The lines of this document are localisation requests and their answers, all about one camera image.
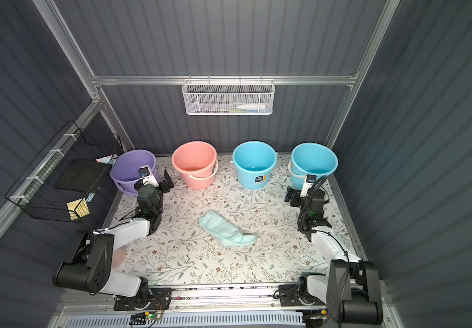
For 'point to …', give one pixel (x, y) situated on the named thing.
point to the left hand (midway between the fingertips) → (156, 173)
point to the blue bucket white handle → (310, 158)
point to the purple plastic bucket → (124, 169)
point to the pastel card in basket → (104, 160)
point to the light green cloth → (227, 233)
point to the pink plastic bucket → (196, 160)
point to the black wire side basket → (61, 182)
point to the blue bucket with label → (253, 160)
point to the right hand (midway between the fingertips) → (299, 188)
